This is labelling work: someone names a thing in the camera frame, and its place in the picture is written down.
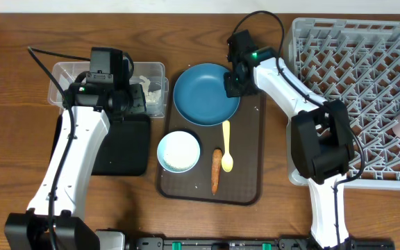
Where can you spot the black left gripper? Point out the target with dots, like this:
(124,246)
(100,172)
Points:
(140,105)

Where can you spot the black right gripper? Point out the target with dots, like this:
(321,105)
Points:
(232,89)

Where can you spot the white tissue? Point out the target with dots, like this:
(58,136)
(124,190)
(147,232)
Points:
(152,90)

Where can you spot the dark blue plate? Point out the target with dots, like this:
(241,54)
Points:
(200,97)

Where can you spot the light blue rice bowl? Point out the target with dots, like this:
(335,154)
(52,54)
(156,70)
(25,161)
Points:
(178,152)

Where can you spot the orange carrot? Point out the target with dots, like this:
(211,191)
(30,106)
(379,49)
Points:
(215,170)

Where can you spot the yellow plastic spoon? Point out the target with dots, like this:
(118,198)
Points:
(227,160)

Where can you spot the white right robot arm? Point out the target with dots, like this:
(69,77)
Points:
(320,139)

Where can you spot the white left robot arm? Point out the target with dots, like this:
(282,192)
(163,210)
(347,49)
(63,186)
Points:
(54,218)

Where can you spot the grey dishwasher rack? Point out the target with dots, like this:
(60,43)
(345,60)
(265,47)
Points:
(357,62)

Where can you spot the black tray bin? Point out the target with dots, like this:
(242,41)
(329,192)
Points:
(92,145)

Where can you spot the clear plastic bin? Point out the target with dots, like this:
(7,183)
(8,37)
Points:
(150,75)

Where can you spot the brown serving tray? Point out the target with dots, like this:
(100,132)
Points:
(241,186)

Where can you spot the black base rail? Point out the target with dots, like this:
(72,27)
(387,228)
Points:
(158,243)

